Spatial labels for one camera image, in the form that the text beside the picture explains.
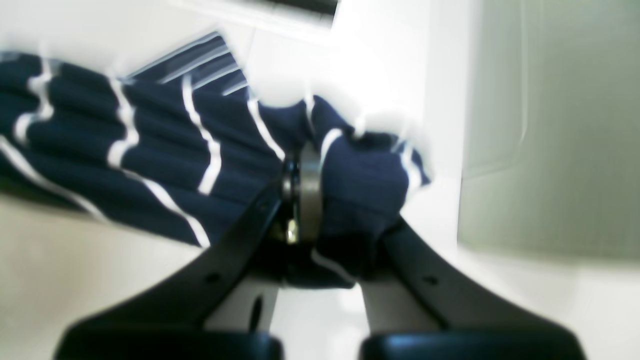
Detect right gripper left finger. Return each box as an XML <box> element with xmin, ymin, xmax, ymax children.
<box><xmin>55</xmin><ymin>143</ymin><xmax>323</xmax><ymax>360</ymax></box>

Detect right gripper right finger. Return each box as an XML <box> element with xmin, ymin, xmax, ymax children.
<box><xmin>359</xmin><ymin>219</ymin><xmax>586</xmax><ymax>360</ymax></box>

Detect navy white striped t-shirt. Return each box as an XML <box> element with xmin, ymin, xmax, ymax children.
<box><xmin>1</xmin><ymin>33</ymin><xmax>432</xmax><ymax>289</ymax></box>

